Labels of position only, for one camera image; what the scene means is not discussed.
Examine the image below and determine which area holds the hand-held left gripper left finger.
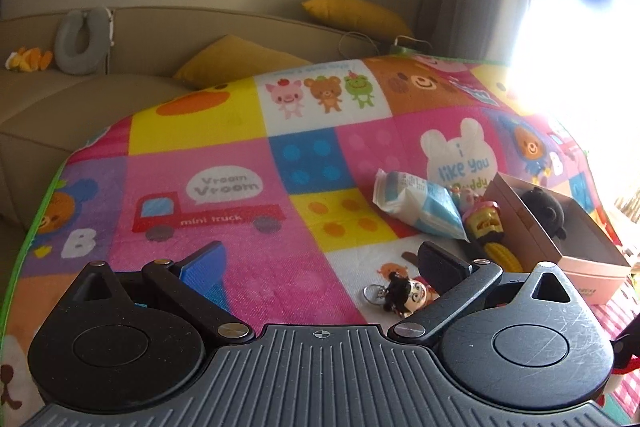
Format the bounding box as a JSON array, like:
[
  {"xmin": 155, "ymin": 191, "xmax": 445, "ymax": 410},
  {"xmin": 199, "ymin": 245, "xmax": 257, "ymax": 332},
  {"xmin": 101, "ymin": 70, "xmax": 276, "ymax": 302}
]
[{"xmin": 50, "ymin": 241, "xmax": 256, "ymax": 344}]

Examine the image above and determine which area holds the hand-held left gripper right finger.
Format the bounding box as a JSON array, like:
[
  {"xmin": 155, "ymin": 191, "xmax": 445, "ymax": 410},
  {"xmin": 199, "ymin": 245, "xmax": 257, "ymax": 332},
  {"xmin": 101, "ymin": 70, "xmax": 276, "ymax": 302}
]
[{"xmin": 387, "ymin": 241, "xmax": 597, "ymax": 349}]

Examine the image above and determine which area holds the black haired keychain doll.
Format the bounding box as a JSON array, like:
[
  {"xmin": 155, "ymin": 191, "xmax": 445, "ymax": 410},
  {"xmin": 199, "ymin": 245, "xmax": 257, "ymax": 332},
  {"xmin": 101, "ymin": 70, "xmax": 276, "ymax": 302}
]
[{"xmin": 364, "ymin": 271, "xmax": 441, "ymax": 320}]

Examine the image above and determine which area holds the pink cardboard box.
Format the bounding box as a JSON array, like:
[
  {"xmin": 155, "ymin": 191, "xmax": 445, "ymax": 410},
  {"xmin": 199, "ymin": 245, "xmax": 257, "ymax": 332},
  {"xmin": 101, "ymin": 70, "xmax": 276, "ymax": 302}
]
[{"xmin": 482, "ymin": 172, "xmax": 633, "ymax": 305}]

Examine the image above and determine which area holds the yellow corn toy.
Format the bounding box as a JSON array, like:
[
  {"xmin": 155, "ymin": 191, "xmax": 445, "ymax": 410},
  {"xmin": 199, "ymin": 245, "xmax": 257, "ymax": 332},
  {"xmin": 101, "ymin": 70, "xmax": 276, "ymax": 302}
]
[{"xmin": 462, "ymin": 201, "xmax": 525, "ymax": 273}]

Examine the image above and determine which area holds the blue white tissue packet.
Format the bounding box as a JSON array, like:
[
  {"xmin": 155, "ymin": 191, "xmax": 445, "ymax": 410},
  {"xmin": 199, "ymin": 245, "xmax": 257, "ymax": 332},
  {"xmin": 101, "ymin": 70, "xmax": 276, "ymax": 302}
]
[{"xmin": 372, "ymin": 168, "xmax": 471, "ymax": 242}]

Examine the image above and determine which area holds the small pastel toy figure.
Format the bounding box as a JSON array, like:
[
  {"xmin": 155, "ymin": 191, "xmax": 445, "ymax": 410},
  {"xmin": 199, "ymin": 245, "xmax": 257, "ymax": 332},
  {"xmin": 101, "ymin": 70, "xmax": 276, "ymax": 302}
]
[{"xmin": 451, "ymin": 184, "xmax": 474, "ymax": 208}]

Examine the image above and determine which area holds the black plush toy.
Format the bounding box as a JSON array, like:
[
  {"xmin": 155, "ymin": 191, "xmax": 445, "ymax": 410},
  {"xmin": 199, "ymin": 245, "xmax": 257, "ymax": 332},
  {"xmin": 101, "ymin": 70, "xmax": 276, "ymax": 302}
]
[{"xmin": 517, "ymin": 187, "xmax": 569, "ymax": 240}]

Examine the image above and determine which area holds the colourful printed play mat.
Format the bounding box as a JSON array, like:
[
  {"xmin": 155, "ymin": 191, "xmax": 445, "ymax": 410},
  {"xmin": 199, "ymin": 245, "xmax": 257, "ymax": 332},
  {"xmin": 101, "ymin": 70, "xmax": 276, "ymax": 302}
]
[{"xmin": 0, "ymin": 54, "xmax": 640, "ymax": 427}]

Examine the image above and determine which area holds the yellow cushion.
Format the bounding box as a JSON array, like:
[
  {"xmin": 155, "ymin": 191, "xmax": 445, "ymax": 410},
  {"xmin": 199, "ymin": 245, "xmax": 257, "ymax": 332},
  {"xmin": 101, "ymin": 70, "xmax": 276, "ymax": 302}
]
[
  {"xmin": 172, "ymin": 34, "xmax": 313, "ymax": 90},
  {"xmin": 301, "ymin": 0, "xmax": 413, "ymax": 42}
]

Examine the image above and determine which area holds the beige sofa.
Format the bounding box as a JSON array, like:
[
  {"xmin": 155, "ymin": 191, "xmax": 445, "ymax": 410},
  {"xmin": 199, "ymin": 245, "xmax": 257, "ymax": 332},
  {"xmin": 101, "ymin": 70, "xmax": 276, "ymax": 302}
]
[{"xmin": 0, "ymin": 7, "xmax": 431, "ymax": 228}]

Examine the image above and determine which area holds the grey neck pillow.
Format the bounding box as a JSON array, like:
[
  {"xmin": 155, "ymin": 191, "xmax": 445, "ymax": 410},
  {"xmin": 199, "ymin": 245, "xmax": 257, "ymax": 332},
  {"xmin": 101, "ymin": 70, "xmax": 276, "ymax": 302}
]
[{"xmin": 54, "ymin": 6, "xmax": 115, "ymax": 76}]

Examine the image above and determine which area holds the yellow orange plush toy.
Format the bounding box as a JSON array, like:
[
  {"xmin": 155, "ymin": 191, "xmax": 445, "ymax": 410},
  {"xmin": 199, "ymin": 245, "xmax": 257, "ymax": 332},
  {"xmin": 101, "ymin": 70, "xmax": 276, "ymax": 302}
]
[{"xmin": 5, "ymin": 48, "xmax": 53, "ymax": 72}]

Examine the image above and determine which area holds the white cable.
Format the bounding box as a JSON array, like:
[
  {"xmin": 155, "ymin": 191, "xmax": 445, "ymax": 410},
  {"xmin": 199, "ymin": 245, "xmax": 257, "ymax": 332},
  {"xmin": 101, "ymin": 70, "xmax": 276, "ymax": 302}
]
[{"xmin": 336, "ymin": 30, "xmax": 382, "ymax": 58}]

